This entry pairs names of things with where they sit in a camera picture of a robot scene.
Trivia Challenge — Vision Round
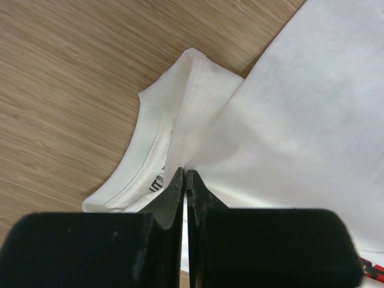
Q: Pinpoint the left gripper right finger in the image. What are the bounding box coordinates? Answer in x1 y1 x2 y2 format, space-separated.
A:
186 170 364 287

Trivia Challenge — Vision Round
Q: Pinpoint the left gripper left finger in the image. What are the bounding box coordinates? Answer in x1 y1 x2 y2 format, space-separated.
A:
1 169 184 287

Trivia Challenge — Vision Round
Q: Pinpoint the white t shirt red print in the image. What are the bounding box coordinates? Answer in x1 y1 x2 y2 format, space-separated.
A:
81 0 384 288

